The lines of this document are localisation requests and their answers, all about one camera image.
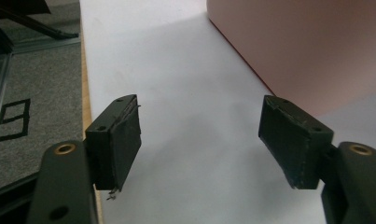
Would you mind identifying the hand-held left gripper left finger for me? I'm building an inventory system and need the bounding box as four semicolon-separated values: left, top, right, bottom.
84;93;143;192

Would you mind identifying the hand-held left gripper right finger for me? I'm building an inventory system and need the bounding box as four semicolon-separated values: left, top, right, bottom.
258;94;335;190

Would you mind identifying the pink storage box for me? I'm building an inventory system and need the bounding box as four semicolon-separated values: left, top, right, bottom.
206;0;376;118

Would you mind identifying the wooden table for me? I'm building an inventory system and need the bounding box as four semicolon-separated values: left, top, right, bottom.
79;31;104;224

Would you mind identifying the white table mat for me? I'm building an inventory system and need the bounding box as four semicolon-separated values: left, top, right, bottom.
78;0;376;224

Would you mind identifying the black stand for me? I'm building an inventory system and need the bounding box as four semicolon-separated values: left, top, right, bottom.
0;0;80;56

